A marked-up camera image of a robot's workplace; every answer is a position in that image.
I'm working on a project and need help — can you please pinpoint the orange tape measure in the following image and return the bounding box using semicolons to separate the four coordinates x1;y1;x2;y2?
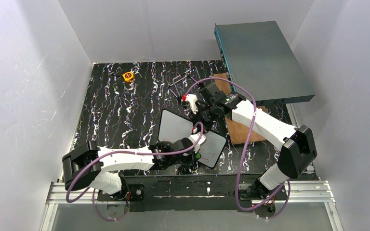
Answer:
122;72;134;82

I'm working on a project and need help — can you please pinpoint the small white whiteboard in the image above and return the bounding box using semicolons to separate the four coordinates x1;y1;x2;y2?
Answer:
158;109;226;168

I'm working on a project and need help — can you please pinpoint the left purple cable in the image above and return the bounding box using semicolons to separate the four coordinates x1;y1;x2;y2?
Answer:
66;121;204;222

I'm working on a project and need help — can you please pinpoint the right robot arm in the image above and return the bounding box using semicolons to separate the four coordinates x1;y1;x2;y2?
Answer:
181;80;317;199

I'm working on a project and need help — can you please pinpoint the purple cable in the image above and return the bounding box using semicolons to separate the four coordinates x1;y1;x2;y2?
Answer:
66;121;204;222
184;77;291;220

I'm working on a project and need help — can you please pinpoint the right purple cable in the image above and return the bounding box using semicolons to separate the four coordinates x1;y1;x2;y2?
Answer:
184;77;291;220

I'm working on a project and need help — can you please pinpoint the metal wire whiteboard stand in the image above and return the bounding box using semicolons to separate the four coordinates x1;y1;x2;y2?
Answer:
168;67;201;101

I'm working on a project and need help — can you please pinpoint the aluminium frame rail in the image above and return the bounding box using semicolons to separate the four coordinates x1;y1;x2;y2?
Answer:
40;106;343;231

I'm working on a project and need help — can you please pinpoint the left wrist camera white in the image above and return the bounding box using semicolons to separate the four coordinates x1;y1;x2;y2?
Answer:
188;128;207;154

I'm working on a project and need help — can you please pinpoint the brown wooden board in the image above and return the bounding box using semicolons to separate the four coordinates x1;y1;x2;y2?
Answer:
215;79;266;145

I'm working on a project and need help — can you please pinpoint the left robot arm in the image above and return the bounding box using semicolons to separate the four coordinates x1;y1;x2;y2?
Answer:
62;135;206;194

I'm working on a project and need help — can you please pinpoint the grey metal network switch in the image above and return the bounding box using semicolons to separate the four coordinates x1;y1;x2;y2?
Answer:
214;21;315;106

